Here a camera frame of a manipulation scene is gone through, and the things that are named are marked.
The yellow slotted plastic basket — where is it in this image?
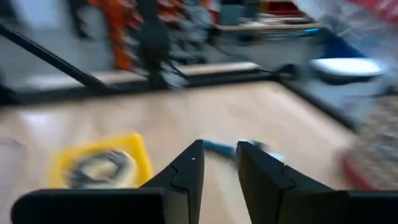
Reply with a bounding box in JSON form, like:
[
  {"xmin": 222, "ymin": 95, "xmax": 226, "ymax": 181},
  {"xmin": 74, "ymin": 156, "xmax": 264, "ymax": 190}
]
[{"xmin": 46, "ymin": 132, "xmax": 155, "ymax": 190}]

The orange blurred object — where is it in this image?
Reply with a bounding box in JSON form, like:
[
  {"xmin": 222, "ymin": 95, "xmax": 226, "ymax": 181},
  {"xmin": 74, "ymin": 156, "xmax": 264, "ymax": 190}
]
[{"xmin": 86, "ymin": 0, "xmax": 187, "ymax": 71}]

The blue pen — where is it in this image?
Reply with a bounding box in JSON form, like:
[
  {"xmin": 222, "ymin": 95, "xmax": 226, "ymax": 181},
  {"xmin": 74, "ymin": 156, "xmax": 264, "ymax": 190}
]
[{"xmin": 203, "ymin": 138, "xmax": 285, "ymax": 163}]

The metal box grater red trim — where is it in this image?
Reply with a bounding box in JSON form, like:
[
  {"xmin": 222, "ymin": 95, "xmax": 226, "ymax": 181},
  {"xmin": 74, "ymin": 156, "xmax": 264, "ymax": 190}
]
[{"xmin": 340, "ymin": 96, "xmax": 398, "ymax": 191}]

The grey round object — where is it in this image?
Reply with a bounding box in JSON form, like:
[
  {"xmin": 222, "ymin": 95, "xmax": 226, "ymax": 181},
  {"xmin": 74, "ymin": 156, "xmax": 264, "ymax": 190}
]
[{"xmin": 67, "ymin": 149, "xmax": 137, "ymax": 190}]

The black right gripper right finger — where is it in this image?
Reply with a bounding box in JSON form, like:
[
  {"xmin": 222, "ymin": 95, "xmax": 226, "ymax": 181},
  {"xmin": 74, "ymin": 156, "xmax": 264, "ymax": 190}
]
[{"xmin": 236, "ymin": 141, "xmax": 398, "ymax": 224}]

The wooden background table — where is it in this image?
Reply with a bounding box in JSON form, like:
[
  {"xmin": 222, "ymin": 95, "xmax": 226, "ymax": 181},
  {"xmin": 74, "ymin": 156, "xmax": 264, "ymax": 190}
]
[{"xmin": 214, "ymin": 21, "xmax": 324, "ymax": 32}]

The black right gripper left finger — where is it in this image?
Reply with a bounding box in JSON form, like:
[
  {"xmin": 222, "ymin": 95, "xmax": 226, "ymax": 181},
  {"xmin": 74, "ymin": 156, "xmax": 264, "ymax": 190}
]
[{"xmin": 11, "ymin": 139, "xmax": 205, "ymax": 224}]

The black diagonal frame bar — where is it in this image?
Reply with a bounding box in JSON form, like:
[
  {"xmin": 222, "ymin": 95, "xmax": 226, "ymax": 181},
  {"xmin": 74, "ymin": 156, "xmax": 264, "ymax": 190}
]
[{"xmin": 0, "ymin": 23, "xmax": 116, "ymax": 94}]

